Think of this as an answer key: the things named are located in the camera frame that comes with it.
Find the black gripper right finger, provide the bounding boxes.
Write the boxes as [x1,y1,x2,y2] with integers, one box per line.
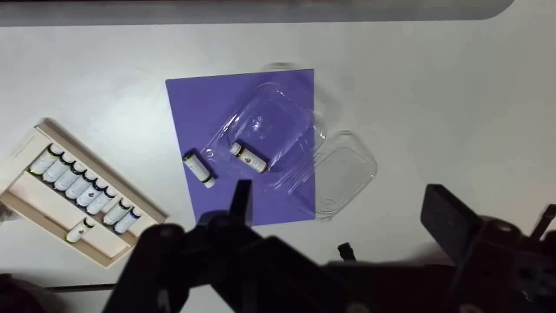
[420,184,482,262]

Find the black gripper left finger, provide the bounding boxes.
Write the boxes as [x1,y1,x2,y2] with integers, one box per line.
[229,179,251,222]

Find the small white bottle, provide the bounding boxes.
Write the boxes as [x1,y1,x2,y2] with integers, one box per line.
[229,142,267,174]
[182,151,215,188]

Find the small white bottle in clamshell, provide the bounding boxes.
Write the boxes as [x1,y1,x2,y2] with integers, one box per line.
[229,142,267,174]

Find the lone bottle in lower compartment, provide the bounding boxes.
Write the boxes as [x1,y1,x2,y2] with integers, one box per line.
[64,217,95,243]

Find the white bottle row in tray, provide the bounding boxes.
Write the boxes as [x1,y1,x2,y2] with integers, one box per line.
[27,144,140,235]

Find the wooden compartment tray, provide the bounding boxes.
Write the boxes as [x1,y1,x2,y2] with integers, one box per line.
[0,118,166,268]

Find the clear plastic clamshell container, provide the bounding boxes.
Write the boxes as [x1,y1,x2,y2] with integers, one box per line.
[201,66,376,221]

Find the purple paper sheet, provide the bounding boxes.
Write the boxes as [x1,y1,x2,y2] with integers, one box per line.
[164,69,316,226]

